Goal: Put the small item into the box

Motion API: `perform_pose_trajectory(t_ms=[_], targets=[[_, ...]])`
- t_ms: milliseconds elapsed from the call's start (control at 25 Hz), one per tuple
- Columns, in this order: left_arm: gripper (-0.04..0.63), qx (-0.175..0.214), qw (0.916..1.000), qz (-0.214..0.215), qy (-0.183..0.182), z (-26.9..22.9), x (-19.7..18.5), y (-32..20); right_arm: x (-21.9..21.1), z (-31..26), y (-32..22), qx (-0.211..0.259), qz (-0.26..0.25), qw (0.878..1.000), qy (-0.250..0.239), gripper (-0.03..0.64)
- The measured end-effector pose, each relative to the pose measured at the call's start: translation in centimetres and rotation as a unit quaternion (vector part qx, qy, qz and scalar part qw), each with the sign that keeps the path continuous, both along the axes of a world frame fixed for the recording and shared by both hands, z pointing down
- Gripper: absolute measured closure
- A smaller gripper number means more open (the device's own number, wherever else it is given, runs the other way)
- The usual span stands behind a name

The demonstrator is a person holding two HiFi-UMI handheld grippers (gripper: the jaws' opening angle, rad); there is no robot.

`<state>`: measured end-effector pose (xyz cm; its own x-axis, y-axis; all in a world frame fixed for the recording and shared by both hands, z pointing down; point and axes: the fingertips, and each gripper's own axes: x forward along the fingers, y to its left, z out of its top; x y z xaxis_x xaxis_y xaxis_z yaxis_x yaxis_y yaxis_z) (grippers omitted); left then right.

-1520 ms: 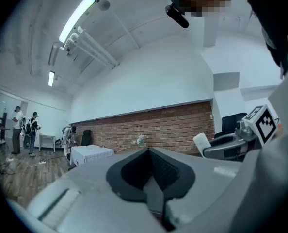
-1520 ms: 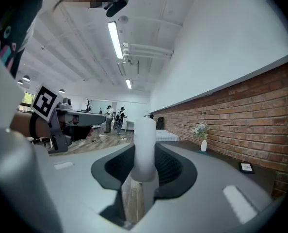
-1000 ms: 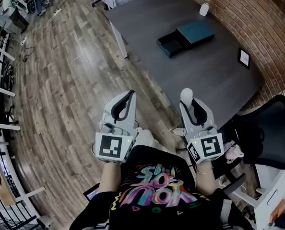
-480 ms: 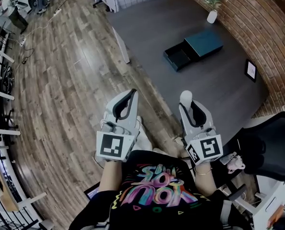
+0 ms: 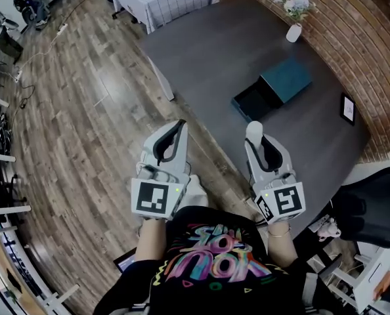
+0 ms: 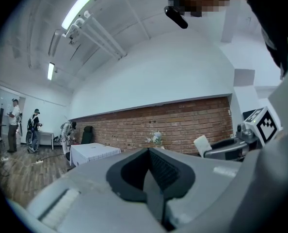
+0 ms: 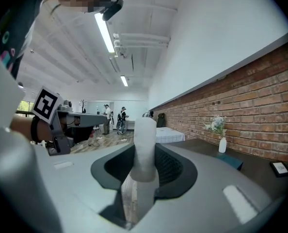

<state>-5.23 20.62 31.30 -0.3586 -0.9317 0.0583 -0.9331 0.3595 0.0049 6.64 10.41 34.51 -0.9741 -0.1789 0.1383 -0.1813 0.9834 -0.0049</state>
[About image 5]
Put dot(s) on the pale flower bouquet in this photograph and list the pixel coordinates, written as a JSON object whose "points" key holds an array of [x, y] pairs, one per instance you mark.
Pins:
{"points": [[296, 3]]}

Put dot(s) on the wooden board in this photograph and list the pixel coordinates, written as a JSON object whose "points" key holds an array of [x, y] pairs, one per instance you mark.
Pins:
{"points": [[4, 261]]}

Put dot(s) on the white power strip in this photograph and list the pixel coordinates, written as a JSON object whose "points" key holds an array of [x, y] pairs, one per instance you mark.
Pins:
{"points": [[62, 28], [18, 75]]}

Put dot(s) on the person's left forearm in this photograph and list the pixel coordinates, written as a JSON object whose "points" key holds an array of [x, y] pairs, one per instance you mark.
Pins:
{"points": [[151, 238]]}

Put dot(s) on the white ceramic vase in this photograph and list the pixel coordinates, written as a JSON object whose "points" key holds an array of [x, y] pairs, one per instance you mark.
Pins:
{"points": [[293, 33]]}

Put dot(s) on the black shirt with colourful print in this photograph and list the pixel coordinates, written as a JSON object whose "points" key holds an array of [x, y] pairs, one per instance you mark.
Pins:
{"points": [[214, 274]]}

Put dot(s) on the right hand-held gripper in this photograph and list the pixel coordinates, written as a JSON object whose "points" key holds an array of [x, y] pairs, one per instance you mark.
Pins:
{"points": [[288, 202]]}

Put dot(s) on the white side cabinet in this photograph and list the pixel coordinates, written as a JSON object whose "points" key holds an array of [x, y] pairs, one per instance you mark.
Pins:
{"points": [[379, 274]]}

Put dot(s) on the black picture frame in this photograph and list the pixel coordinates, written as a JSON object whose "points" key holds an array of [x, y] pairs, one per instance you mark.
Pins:
{"points": [[348, 109]]}

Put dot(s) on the teal drawer box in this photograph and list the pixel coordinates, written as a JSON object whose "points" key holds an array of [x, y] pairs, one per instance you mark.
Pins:
{"points": [[280, 84]]}

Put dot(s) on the orange object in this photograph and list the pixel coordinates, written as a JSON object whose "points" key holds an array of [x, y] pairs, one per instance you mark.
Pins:
{"points": [[382, 285]]}

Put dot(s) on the person's right forearm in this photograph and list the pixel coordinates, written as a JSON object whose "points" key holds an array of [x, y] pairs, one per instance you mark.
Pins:
{"points": [[280, 248]]}

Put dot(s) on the white plush toy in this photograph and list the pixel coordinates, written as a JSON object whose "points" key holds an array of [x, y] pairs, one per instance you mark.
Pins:
{"points": [[328, 230]]}

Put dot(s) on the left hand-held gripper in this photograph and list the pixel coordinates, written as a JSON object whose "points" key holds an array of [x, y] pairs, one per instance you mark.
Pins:
{"points": [[149, 199]]}

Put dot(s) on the white table leg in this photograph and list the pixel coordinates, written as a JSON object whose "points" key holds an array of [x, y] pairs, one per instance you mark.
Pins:
{"points": [[162, 80]]}

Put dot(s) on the open laptop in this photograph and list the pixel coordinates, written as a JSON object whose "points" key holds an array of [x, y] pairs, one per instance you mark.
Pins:
{"points": [[126, 261]]}

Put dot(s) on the black office chair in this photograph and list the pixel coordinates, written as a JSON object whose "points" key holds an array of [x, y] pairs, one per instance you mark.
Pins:
{"points": [[369, 208]]}

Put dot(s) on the small white cylinder item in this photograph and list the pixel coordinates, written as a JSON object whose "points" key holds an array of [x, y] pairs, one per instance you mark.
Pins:
{"points": [[254, 133]]}

